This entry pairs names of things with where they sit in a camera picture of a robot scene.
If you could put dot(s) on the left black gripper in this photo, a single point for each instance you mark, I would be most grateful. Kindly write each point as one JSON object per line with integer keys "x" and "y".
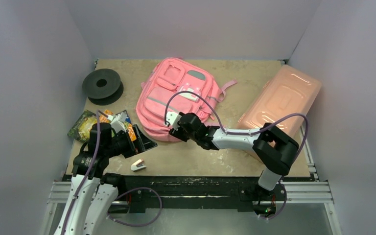
{"x": 142, "y": 143}

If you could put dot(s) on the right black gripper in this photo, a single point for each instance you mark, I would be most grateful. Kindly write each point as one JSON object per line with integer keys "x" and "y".
{"x": 181, "y": 130}

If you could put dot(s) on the pink student backpack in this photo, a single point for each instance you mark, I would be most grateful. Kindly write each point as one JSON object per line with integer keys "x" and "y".
{"x": 178, "y": 86}

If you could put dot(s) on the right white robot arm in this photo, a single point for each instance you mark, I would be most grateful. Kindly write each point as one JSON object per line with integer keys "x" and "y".
{"x": 275, "y": 149}

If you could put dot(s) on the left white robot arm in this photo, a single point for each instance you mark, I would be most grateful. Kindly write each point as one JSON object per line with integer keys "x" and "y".
{"x": 92, "y": 191}

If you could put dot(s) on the small white stapler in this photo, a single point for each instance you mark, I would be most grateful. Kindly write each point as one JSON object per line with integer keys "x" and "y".
{"x": 138, "y": 165}

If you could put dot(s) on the blue book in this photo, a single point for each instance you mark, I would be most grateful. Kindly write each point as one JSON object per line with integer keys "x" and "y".
{"x": 123, "y": 117}

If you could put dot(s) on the orange treehouse book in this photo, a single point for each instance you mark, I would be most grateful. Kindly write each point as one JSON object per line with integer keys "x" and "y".
{"x": 104, "y": 118}

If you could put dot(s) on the green snack packet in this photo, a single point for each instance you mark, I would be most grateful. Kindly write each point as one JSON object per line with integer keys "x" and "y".
{"x": 80, "y": 131}

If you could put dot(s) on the black filament spool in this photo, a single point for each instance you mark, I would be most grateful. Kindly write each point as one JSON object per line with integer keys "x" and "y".
{"x": 103, "y": 87}

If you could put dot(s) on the pink translucent plastic box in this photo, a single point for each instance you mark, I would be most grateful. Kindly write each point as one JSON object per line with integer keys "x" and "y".
{"x": 290, "y": 91}

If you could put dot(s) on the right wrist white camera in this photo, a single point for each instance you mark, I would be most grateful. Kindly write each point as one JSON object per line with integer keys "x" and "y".
{"x": 171, "y": 120}

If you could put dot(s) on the wrist white camera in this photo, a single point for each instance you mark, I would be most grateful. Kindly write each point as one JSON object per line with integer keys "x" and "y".
{"x": 116, "y": 123}
{"x": 171, "y": 120}

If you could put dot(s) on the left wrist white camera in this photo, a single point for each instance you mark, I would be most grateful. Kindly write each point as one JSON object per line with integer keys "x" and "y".
{"x": 116, "y": 123}

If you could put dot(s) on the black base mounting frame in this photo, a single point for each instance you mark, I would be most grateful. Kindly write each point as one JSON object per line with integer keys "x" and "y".
{"x": 219, "y": 193}

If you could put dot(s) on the aluminium rail frame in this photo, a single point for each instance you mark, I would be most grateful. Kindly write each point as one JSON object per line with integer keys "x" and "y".
{"x": 321, "y": 194}

